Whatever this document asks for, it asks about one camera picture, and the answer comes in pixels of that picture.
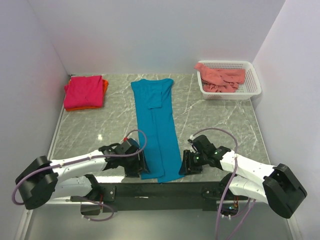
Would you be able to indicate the black base beam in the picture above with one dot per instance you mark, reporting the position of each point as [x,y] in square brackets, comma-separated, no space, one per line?
[162,196]

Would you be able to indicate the folded magenta t shirt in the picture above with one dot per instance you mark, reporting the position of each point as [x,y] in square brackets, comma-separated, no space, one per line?
[82,91]

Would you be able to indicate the aluminium rail frame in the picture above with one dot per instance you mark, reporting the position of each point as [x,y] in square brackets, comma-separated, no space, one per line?
[227,207]

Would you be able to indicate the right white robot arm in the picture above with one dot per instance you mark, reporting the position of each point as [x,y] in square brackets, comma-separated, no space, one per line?
[276,186]

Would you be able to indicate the folded orange t shirt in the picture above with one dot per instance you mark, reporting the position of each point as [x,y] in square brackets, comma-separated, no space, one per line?
[105,84]

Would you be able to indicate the salmon pink t shirt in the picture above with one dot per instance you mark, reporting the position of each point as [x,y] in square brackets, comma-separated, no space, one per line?
[220,80]

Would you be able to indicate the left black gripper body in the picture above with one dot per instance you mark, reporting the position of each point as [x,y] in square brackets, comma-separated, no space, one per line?
[131,164]

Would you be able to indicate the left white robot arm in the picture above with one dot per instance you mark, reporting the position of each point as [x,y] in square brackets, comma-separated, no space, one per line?
[45,179]

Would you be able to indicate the white plastic basket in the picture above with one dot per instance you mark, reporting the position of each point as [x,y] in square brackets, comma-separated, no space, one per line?
[251,86]

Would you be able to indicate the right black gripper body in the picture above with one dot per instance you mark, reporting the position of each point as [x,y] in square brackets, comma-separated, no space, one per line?
[198,160]

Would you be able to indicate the blue t shirt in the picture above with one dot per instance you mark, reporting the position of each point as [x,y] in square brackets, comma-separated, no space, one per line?
[154,114]

